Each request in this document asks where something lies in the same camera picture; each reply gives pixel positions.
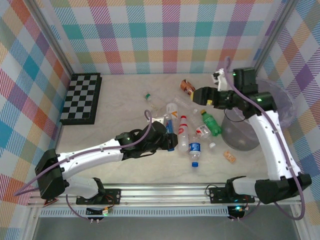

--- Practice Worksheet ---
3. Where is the white bottle red cap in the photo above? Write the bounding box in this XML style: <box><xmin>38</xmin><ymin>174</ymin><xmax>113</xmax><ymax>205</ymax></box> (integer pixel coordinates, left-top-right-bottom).
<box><xmin>177</xmin><ymin>114</ymin><xmax>190</xmax><ymax>153</ymax></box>

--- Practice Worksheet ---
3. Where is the green bottle yellow cap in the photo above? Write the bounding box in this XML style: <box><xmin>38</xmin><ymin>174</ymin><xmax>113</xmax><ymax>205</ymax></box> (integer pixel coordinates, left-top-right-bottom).
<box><xmin>199</xmin><ymin>109</ymin><xmax>223</xmax><ymax>138</ymax></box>

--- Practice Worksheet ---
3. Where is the clear crushed plastic bottle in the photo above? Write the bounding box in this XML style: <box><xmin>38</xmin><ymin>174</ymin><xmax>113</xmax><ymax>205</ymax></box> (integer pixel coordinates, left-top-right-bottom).
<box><xmin>174</xmin><ymin>96</ymin><xmax>192</xmax><ymax>110</ymax></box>

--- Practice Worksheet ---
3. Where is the black grey chessboard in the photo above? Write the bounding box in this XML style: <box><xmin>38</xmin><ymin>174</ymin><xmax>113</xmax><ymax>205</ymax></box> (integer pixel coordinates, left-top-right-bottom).
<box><xmin>59</xmin><ymin>72</ymin><xmax>103</xmax><ymax>126</ymax></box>

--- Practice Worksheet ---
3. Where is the white bottle orange V label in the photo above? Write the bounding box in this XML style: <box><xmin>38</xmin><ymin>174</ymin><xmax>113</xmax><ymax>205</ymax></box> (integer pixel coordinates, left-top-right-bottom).
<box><xmin>164</xmin><ymin>102</ymin><xmax>179</xmax><ymax>123</ymax></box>

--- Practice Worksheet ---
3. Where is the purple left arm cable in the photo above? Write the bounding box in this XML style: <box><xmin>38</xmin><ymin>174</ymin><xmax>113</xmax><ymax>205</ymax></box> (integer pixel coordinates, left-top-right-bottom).
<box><xmin>13</xmin><ymin>109</ymin><xmax>154</xmax><ymax>222</ymax></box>

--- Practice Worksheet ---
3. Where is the clear bottle white cap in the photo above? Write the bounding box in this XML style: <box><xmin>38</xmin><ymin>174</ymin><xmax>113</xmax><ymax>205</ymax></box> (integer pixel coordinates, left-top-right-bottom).
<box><xmin>187</xmin><ymin>107</ymin><xmax>203</xmax><ymax>127</ymax></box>

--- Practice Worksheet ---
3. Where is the red white label bottle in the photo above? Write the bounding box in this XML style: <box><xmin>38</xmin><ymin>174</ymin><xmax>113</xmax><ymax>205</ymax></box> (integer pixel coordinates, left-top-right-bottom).
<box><xmin>194</xmin><ymin>124</ymin><xmax>217</xmax><ymax>151</ymax></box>

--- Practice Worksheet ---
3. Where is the connector with green light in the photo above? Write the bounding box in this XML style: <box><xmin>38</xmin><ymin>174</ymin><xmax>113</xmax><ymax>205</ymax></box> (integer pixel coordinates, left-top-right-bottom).
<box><xmin>86</xmin><ymin>206</ymin><xmax>113</xmax><ymax>216</ymax></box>
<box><xmin>227</xmin><ymin>204</ymin><xmax>251</xmax><ymax>221</ymax></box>

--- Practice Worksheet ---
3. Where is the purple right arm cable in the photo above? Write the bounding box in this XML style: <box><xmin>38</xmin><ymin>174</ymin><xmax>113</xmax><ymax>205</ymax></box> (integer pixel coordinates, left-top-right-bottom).
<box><xmin>223</xmin><ymin>56</ymin><xmax>307</xmax><ymax>222</ymax></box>

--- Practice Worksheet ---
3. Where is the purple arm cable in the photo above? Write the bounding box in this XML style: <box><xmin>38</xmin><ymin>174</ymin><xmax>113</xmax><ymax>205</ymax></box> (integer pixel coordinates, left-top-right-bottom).
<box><xmin>13</xmin><ymin>109</ymin><xmax>154</xmax><ymax>222</ymax></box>
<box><xmin>223</xmin><ymin>56</ymin><xmax>307</xmax><ymax>222</ymax></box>

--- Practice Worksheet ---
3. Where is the white slotted cable duct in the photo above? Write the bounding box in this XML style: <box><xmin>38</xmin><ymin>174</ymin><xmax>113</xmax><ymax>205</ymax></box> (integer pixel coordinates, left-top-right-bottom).
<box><xmin>39</xmin><ymin>206</ymin><xmax>230</xmax><ymax>218</ymax></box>

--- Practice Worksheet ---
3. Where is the brown swirl drink bottle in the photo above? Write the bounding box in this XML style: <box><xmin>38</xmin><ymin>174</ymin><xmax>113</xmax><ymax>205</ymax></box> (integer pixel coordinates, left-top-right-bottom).
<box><xmin>179</xmin><ymin>78</ymin><xmax>197</xmax><ymax>97</ymax></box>

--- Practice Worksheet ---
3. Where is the red triangle warning sign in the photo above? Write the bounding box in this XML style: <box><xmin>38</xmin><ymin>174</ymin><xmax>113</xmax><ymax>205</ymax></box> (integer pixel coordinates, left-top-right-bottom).
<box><xmin>42</xmin><ymin>197</ymin><xmax>58</xmax><ymax>208</ymax></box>

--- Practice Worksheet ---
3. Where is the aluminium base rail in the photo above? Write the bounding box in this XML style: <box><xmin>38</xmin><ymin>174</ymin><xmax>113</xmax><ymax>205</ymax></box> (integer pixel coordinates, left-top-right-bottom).
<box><xmin>26</xmin><ymin>183</ymin><xmax>303</xmax><ymax>208</ymax></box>

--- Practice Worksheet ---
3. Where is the aluminium frame post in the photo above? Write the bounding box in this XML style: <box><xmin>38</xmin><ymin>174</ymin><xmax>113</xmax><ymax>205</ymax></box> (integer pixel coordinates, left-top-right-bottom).
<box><xmin>24</xmin><ymin>0</ymin><xmax>77</xmax><ymax>76</ymax></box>
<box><xmin>248</xmin><ymin>0</ymin><xmax>302</xmax><ymax>76</ymax></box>

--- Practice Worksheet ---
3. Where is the small orange card box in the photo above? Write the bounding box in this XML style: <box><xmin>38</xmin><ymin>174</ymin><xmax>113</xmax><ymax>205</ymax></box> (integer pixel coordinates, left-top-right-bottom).
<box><xmin>223</xmin><ymin>149</ymin><xmax>237</xmax><ymax>164</ymax></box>

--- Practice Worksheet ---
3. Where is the blue label water bottle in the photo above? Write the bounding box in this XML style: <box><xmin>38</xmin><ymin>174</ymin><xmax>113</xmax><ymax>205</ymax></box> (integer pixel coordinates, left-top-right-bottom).
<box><xmin>187</xmin><ymin>141</ymin><xmax>202</xmax><ymax>168</ymax></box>

